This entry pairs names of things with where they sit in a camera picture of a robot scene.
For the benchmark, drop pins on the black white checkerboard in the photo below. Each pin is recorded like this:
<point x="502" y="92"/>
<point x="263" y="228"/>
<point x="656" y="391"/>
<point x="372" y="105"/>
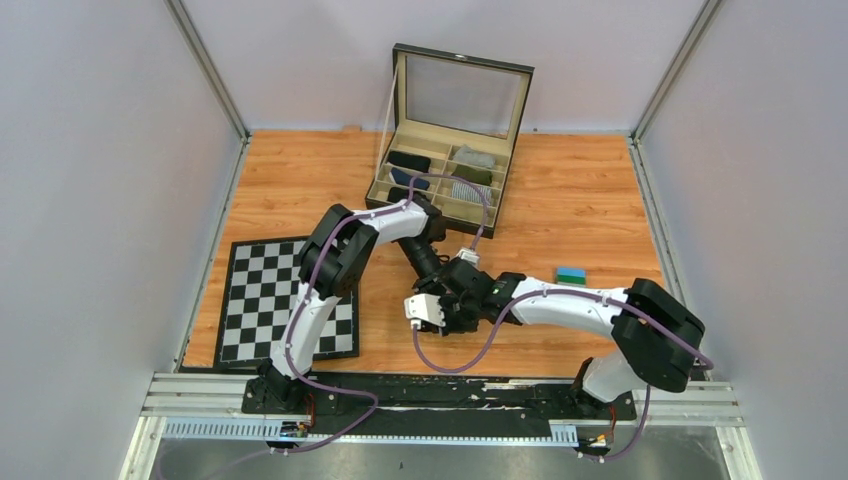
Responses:
<point x="259" y="295"/>

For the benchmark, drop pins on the olive green rolled cloth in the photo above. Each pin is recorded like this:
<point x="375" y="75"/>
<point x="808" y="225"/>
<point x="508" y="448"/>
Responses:
<point x="474" y="175"/>

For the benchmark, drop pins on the blue green brick stack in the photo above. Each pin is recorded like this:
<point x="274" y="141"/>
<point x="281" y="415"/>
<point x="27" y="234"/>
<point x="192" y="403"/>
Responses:
<point x="570" y="276"/>

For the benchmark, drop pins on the black underwear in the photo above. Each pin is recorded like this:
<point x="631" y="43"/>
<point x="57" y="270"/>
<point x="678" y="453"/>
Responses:
<point x="439" y="330"/>

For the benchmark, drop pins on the black compartment storage box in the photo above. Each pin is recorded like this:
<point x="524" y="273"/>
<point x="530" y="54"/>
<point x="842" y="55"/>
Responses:
<point x="442" y="100"/>

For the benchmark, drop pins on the grey rolled cloth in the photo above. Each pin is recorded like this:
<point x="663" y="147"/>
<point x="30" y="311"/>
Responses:
<point x="469" y="156"/>

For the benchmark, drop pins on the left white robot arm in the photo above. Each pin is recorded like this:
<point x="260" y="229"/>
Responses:
<point x="332" y="262"/>

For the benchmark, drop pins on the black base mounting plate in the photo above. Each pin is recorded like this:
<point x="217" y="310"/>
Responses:
<point x="435" y="405"/>

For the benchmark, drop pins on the black rolled cloth top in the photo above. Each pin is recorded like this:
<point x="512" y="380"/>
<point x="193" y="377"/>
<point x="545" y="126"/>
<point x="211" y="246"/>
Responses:
<point x="409" y="161"/>

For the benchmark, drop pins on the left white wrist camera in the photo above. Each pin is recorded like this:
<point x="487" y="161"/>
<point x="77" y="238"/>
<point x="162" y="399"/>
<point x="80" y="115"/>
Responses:
<point x="469" y="255"/>

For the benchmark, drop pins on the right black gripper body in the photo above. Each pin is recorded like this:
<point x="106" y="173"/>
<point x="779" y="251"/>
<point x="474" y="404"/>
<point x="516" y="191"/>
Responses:
<point x="452" y="307"/>

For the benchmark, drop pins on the navy rolled cloth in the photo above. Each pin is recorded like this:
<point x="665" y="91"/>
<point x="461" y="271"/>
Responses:
<point x="401" y="177"/>

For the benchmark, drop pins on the black rolled cloth bottom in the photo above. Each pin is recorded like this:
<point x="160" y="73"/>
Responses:
<point x="397" y="194"/>

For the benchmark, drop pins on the aluminium frame rail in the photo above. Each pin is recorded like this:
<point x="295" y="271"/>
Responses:
<point x="208" y="406"/>

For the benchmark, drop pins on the striped rolled cloth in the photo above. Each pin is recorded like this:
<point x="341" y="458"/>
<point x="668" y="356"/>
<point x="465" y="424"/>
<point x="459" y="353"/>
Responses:
<point x="472" y="193"/>

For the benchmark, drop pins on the black rolled cloth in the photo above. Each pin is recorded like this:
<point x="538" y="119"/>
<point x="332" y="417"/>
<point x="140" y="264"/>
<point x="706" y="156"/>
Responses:
<point x="397" y="194"/>
<point x="409" y="161"/>

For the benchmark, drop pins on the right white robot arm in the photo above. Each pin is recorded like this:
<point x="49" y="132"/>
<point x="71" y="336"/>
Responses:
<point x="656" y="336"/>

